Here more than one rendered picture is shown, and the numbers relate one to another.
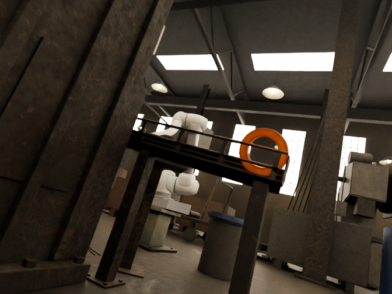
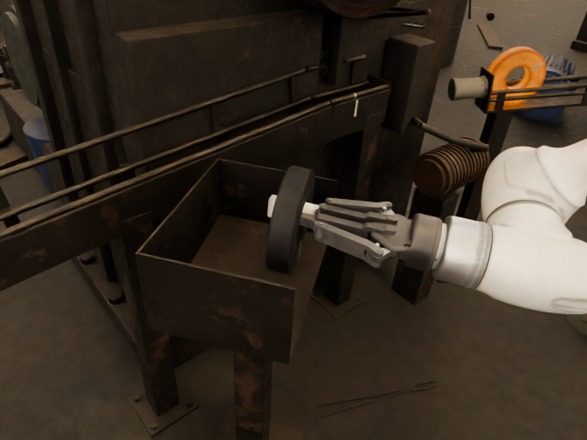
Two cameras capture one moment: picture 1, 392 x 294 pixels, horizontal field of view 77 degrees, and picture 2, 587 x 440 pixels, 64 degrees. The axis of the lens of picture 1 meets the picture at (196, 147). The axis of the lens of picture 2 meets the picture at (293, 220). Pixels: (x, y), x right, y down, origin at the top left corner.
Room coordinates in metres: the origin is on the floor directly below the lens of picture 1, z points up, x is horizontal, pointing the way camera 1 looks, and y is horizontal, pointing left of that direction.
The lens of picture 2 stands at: (1.70, -0.33, 1.10)
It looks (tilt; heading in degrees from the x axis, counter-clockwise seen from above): 35 degrees down; 112
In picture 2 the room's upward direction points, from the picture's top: 4 degrees clockwise
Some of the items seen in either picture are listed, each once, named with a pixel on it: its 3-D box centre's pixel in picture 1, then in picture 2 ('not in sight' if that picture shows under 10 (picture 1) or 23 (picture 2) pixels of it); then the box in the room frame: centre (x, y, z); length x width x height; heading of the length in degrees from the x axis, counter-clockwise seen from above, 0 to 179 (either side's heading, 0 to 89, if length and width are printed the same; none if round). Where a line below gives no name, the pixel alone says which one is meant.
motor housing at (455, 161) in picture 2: not in sight; (434, 223); (1.66, 0.95, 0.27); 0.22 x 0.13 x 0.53; 64
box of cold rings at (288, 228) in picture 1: (314, 245); not in sight; (3.82, -2.15, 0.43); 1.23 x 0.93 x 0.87; 62
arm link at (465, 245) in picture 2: not in sight; (457, 250); (1.72, 0.22, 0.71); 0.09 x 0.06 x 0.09; 99
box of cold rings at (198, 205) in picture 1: (206, 218); not in sight; (5.55, -0.66, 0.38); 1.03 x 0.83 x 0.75; 67
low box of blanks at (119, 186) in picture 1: (144, 203); not in sight; (4.31, 0.56, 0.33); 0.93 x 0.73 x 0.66; 71
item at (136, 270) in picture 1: (150, 202); (248, 371); (1.44, 0.16, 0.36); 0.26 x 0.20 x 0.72; 99
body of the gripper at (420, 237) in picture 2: not in sight; (403, 237); (1.65, 0.21, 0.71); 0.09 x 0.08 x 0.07; 9
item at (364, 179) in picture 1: (361, 211); not in sight; (5.13, -3.79, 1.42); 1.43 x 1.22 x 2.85; 159
